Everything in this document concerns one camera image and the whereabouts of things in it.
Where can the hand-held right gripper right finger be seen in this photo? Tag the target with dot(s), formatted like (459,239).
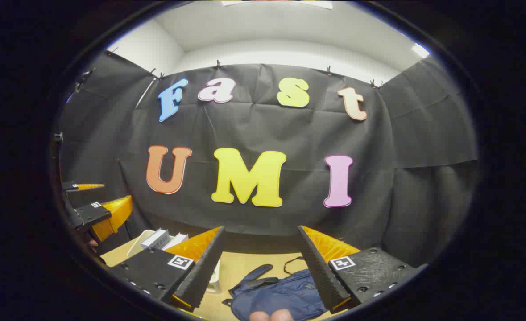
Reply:
(320,272)

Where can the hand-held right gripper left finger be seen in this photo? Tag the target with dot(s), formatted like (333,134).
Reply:
(202,272)

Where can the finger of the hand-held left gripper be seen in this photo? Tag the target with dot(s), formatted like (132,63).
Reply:
(91,214)
(73,187)

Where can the navy blue schoolbag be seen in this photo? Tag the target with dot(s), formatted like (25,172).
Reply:
(276,294)

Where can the white plastic bookshelf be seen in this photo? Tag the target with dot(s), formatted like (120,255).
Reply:
(138,240)

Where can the row of black clips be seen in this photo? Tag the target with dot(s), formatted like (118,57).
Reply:
(218,63)

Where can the ceiling light panel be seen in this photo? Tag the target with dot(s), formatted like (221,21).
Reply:
(276,3)
(420,50)

